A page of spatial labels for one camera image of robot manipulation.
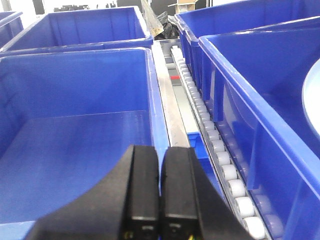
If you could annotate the white roller conveyor track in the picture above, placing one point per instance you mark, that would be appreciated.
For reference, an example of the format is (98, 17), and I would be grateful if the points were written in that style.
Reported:
(231, 186)

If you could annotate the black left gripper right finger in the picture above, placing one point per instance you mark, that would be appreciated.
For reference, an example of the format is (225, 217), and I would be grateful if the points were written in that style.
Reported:
(190, 207)

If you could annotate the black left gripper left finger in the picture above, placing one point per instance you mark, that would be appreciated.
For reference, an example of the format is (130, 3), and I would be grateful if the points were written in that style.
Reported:
(123, 205)

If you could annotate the pale blue plate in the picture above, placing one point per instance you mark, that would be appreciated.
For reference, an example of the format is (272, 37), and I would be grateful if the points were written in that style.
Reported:
(311, 98)

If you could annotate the blue crate upper middle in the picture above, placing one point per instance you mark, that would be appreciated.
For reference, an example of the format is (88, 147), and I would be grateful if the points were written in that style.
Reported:
(252, 83)

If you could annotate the blue crate rear left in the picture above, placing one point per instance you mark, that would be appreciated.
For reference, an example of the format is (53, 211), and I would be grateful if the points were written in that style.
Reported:
(82, 30)

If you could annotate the blue crate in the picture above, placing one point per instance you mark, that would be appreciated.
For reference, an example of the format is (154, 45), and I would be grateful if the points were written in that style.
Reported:
(82, 30)
(234, 17)
(252, 83)
(65, 120)

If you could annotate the blue crate rear right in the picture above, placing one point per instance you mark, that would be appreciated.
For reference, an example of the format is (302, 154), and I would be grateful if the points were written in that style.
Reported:
(234, 17)

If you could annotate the blue crate upper left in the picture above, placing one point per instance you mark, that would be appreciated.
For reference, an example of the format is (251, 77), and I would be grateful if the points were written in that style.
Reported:
(65, 120)

